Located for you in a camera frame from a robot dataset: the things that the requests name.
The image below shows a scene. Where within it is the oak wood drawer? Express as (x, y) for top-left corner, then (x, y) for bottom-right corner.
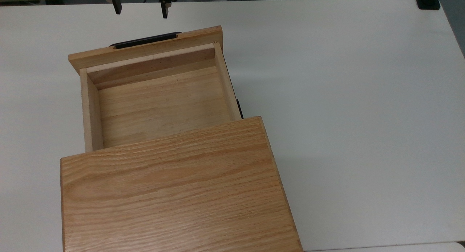
(68, 25), (243, 152)

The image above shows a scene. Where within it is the oak wood cabinet box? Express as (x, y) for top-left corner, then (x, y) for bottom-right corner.
(60, 116), (304, 252)

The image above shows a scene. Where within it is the black bar drawer handle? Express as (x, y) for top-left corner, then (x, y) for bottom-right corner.
(110, 32), (182, 50)

